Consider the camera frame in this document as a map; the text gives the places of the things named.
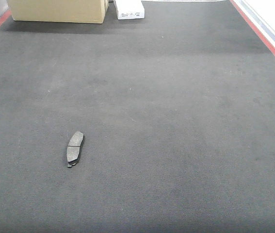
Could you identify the brake pad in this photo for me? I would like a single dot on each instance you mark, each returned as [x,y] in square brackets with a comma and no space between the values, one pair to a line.
[74,147]

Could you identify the dark grey conveyor belt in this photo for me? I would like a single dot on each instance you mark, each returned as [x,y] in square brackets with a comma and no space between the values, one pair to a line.
[178,114]

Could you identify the white carton box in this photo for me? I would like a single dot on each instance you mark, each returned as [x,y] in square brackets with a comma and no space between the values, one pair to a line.
[129,9]

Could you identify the cardboard box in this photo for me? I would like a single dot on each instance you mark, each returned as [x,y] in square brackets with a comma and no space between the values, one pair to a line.
[68,11]

